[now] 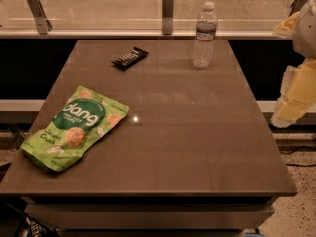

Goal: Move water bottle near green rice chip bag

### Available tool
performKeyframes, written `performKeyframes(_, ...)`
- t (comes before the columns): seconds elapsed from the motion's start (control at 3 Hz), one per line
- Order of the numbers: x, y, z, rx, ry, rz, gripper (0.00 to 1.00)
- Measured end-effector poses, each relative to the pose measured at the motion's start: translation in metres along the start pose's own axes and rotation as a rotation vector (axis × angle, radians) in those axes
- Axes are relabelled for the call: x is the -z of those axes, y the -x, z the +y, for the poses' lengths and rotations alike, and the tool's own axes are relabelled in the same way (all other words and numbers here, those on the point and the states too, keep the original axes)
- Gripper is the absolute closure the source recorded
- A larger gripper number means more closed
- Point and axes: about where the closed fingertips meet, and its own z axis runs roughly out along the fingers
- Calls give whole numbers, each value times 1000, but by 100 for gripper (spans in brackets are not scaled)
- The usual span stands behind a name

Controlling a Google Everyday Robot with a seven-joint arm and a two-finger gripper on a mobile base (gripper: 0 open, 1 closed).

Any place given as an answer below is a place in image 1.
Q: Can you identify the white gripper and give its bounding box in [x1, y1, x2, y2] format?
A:
[271, 0, 316, 128]

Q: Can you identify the clear plastic water bottle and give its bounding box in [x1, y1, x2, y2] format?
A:
[193, 2, 218, 69]

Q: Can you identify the green rice chip bag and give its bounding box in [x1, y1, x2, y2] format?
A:
[21, 86, 129, 172]

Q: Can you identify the black snack bar wrapper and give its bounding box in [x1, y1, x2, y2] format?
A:
[113, 47, 148, 71]

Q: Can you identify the glass railing panel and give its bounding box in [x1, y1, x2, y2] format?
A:
[0, 0, 295, 31]

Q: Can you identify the right metal railing bracket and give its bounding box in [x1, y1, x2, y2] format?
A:
[289, 0, 316, 18]

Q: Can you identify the metal railing bracket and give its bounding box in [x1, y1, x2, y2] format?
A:
[162, 0, 174, 35]
[27, 0, 53, 35]
[289, 0, 316, 18]

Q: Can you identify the black floor cable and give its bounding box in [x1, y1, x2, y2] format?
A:
[280, 145, 316, 168]

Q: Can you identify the middle metal railing bracket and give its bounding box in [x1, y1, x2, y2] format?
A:
[162, 0, 174, 35]

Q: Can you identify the left metal railing bracket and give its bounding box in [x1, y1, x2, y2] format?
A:
[27, 0, 53, 35]

